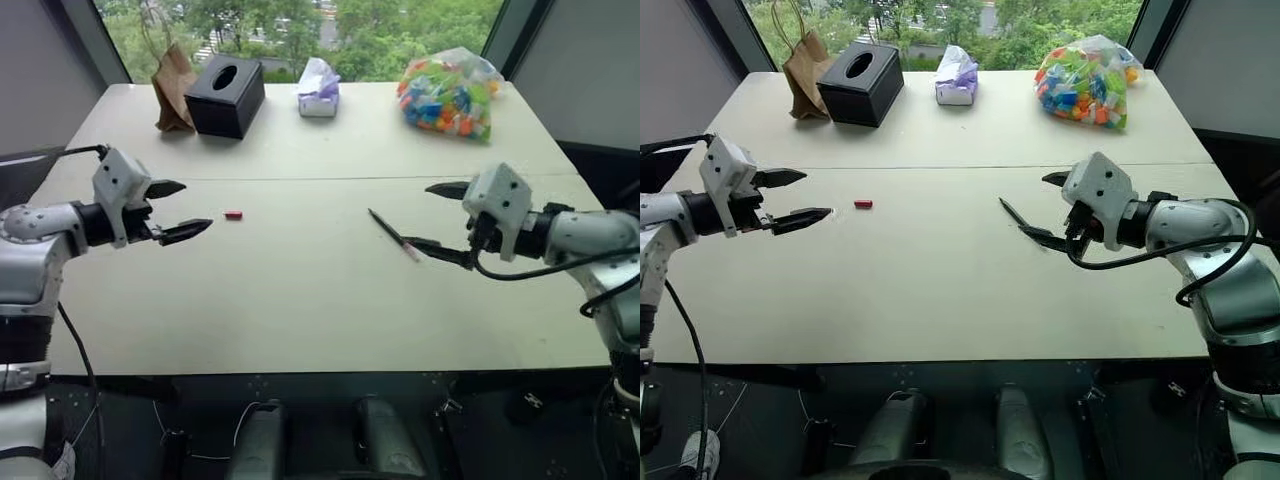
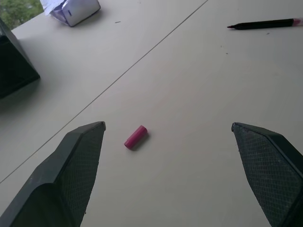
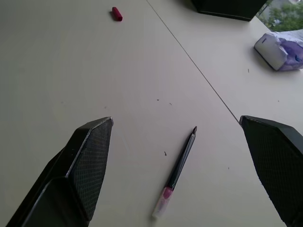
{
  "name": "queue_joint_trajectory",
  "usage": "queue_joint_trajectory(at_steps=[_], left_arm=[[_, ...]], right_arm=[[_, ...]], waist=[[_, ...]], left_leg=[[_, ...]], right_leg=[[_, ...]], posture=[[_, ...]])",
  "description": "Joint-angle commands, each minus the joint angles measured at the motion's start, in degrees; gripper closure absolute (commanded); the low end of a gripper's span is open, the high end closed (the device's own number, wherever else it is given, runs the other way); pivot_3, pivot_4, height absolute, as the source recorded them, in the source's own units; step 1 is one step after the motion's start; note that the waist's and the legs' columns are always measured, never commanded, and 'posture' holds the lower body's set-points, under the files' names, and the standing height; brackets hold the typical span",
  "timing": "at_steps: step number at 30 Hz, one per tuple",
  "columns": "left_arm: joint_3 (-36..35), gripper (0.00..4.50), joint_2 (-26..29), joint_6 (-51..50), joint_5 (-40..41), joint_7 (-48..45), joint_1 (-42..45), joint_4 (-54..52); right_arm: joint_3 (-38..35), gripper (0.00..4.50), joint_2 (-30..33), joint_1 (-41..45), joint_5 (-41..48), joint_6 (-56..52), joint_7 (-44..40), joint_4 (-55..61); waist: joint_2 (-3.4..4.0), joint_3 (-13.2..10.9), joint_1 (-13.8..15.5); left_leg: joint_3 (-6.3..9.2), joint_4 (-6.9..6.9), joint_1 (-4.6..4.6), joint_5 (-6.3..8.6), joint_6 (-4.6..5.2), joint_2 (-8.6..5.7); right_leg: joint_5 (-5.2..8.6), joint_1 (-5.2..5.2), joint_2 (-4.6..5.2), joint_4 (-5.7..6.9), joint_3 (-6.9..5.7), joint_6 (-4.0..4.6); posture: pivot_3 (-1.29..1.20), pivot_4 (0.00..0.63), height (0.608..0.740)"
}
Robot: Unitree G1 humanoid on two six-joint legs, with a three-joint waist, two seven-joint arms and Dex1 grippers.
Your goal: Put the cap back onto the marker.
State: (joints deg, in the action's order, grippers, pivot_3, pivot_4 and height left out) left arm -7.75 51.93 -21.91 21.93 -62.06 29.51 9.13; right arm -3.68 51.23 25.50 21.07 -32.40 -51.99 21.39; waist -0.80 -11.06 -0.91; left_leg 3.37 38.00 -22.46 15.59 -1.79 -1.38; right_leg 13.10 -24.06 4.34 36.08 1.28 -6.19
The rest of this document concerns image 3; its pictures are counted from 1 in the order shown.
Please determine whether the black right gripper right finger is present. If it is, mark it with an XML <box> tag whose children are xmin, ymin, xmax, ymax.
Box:
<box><xmin>239</xmin><ymin>115</ymin><xmax>303</xmax><ymax>227</ymax></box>

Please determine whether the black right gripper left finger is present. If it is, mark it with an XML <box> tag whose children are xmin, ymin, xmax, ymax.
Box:
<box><xmin>5</xmin><ymin>116</ymin><xmax>114</xmax><ymax>227</ymax></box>

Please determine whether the black box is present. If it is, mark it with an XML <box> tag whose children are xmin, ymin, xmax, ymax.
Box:
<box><xmin>190</xmin><ymin>0</ymin><xmax>268</xmax><ymax>22</ymax></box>

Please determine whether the red pen cap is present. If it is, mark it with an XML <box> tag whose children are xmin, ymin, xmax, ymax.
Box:
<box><xmin>112</xmin><ymin>7</ymin><xmax>123</xmax><ymax>22</ymax></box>

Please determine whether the purple and white tissue pack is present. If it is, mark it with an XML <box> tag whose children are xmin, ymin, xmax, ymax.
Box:
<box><xmin>253</xmin><ymin>30</ymin><xmax>303</xmax><ymax>71</ymax></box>

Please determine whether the black pen with pink tip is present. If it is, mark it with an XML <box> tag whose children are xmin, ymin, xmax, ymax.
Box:
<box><xmin>151</xmin><ymin>126</ymin><xmax>198</xmax><ymax>218</ymax></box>

